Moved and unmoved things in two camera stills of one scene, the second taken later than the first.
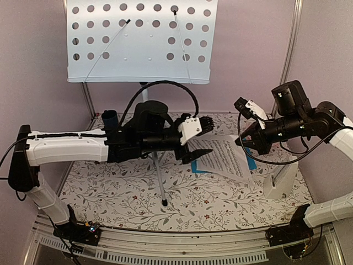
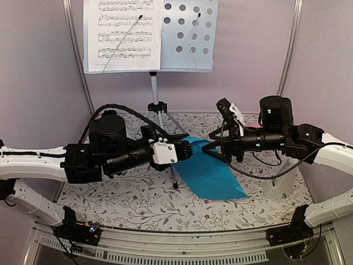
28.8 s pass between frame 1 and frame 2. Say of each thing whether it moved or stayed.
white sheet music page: moved
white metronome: stayed
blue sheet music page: moved
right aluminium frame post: stayed
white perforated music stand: moved
